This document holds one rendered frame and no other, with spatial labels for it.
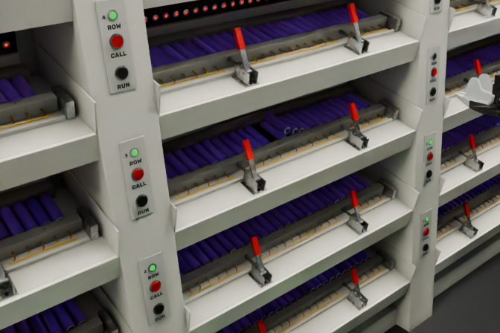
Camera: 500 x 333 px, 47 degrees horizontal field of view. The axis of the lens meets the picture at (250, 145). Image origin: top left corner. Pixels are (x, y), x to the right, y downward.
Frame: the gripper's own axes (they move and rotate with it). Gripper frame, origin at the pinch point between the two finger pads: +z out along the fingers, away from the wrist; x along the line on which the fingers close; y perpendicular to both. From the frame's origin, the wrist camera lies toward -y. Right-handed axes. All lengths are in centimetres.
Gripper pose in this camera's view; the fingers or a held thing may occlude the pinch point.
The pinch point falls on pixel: (462, 98)
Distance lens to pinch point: 126.6
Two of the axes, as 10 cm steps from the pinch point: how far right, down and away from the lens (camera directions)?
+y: -0.7, -9.3, -3.7
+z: -6.1, -2.5, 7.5
